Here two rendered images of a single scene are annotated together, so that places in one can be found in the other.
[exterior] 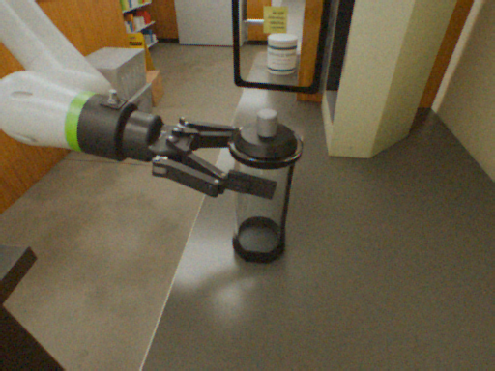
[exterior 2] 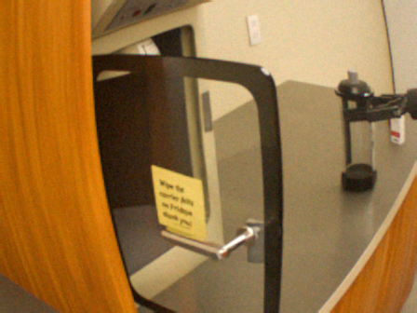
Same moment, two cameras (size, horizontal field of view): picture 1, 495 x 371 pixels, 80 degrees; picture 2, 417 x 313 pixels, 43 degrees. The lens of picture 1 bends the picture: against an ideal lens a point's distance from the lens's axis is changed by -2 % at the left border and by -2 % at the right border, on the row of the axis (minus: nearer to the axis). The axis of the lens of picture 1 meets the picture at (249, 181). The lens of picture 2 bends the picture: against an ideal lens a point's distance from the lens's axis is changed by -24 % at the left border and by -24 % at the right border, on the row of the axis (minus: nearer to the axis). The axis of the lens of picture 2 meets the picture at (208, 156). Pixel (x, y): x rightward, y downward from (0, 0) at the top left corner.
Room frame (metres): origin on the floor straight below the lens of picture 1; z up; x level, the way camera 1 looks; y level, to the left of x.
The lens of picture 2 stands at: (1.64, 0.29, 1.55)
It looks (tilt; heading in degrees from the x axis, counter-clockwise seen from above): 22 degrees down; 209
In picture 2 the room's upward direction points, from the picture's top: 6 degrees counter-clockwise
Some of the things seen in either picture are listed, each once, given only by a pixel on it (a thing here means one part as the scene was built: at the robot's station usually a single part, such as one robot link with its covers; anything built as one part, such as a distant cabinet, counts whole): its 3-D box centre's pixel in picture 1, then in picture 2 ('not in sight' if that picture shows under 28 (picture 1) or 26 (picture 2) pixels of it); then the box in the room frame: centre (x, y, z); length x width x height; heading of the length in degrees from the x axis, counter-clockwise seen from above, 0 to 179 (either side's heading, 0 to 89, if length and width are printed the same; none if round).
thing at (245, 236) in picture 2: not in sight; (206, 238); (1.09, -0.03, 1.20); 0.10 x 0.05 x 0.03; 75
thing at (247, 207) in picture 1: (262, 195); (358, 133); (0.38, -0.02, 1.06); 0.11 x 0.11 x 0.21
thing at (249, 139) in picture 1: (266, 133); (354, 84); (0.38, -0.02, 1.18); 0.09 x 0.09 x 0.07
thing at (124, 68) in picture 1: (114, 74); not in sight; (2.71, 1.22, 0.49); 0.60 x 0.42 x 0.33; 173
